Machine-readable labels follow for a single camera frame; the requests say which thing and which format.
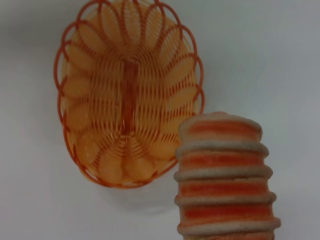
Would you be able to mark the orange striped bread loaf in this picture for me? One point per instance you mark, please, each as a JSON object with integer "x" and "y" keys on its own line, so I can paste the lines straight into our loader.
{"x": 225, "y": 180}

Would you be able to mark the orange woven plastic basket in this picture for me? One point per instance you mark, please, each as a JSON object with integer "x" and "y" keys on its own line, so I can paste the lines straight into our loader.
{"x": 125, "y": 87}

